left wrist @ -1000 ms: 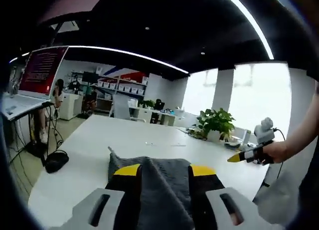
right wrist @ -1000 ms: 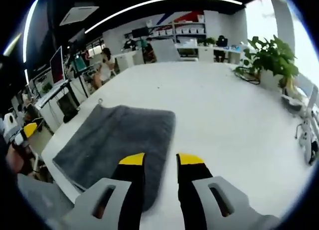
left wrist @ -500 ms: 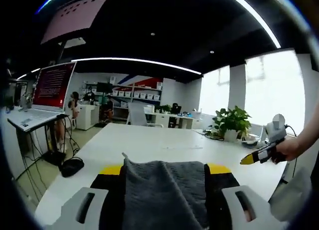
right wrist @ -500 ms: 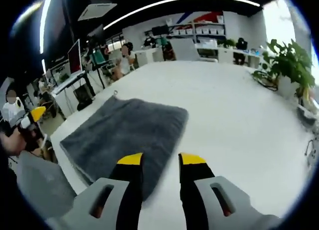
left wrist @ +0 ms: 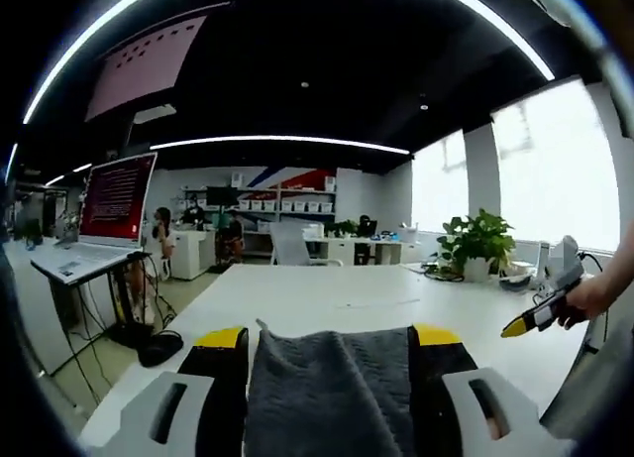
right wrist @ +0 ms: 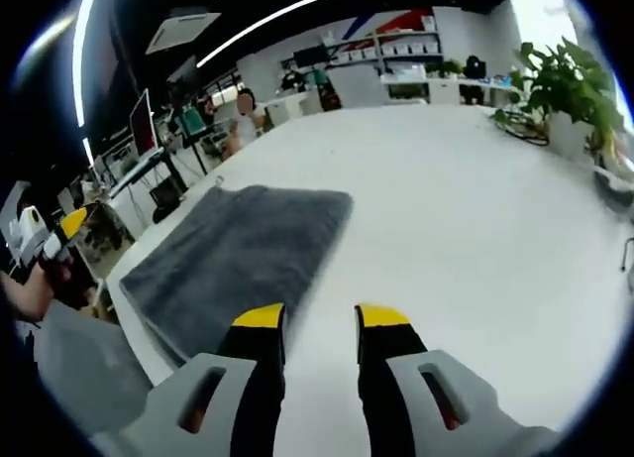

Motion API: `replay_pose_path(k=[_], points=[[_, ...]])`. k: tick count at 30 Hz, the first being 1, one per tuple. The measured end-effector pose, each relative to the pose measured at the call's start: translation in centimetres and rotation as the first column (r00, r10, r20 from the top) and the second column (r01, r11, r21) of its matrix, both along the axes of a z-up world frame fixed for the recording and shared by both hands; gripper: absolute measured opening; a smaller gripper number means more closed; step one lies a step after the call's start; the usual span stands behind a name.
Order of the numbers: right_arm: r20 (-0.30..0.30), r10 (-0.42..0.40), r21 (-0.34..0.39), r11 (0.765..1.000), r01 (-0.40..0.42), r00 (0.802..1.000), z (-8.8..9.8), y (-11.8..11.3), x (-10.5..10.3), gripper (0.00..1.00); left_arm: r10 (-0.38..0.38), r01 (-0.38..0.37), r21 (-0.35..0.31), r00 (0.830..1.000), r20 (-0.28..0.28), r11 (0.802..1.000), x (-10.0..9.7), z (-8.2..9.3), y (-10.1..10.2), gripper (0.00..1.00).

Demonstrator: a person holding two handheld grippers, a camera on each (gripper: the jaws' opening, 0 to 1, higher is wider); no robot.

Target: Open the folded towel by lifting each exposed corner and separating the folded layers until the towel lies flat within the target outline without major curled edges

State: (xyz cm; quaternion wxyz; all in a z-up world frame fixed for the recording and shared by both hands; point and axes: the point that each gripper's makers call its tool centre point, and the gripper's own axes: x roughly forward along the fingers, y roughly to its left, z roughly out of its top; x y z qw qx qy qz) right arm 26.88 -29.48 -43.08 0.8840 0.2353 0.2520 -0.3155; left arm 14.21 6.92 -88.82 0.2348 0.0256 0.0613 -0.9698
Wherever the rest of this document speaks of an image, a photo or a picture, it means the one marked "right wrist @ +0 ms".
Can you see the grey towel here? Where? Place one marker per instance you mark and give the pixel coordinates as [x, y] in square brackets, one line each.
[238, 259]

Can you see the person's left hand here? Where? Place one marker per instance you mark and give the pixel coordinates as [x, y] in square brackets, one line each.
[64, 278]

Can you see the black bag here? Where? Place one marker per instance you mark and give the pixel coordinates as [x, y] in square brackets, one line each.
[166, 201]

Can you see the person's grey trousers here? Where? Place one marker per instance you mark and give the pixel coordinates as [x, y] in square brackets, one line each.
[89, 368]

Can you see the long ceiling light strip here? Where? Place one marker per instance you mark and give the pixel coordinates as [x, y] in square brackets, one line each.
[81, 55]

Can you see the ceiling air conditioner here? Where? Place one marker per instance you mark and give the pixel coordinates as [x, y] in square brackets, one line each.
[180, 33]

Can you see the white cabinet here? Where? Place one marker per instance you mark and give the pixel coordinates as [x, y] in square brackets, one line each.
[287, 109]

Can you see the black monitor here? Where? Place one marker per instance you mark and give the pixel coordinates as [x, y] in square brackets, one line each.
[311, 56]

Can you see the grey shallow bowl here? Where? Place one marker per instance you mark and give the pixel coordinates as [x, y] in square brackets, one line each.
[616, 189]

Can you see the white office desk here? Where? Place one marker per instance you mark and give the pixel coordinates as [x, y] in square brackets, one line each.
[441, 90]

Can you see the white office chair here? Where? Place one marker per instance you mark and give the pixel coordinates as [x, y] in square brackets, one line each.
[359, 87]

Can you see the small green desk plant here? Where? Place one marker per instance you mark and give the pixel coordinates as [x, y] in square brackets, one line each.
[445, 68]

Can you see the black backpack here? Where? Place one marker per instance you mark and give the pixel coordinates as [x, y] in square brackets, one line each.
[475, 66]

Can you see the potted green plant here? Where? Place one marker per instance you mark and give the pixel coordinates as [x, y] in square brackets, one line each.
[569, 90]

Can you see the row of white storage bins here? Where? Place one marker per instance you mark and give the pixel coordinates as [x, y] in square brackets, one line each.
[396, 49]

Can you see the white shelving unit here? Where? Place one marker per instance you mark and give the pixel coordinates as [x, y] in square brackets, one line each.
[386, 43]

